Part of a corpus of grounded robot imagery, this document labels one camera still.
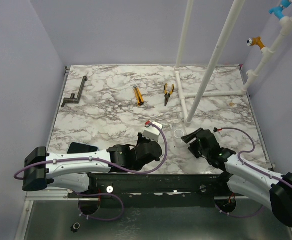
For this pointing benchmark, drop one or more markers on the small black ring knob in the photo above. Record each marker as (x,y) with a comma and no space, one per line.
(75,227)

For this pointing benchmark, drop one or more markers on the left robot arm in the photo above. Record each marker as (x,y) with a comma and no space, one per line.
(70,171)

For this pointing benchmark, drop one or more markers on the dark metal crank handle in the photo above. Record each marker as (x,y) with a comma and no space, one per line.
(75,98)

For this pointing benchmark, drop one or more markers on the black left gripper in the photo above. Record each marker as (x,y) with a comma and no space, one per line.
(142,138)

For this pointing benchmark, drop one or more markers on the white PVC pipe frame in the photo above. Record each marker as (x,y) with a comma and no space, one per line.
(190,101)

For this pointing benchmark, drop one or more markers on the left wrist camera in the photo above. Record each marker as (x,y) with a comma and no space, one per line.
(150,132)

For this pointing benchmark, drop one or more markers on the yellow utility knife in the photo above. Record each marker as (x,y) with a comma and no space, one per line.
(138,96)

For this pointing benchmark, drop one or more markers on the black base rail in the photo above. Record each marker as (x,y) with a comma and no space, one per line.
(113,191)

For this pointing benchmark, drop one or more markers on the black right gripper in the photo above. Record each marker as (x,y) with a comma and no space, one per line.
(198,137)

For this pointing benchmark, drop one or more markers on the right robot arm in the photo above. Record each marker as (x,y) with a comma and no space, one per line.
(255,180)

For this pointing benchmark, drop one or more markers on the yellow handled pliers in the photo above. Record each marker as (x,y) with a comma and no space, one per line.
(167,93)

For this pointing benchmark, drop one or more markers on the blue cased phone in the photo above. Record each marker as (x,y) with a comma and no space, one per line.
(78,148)

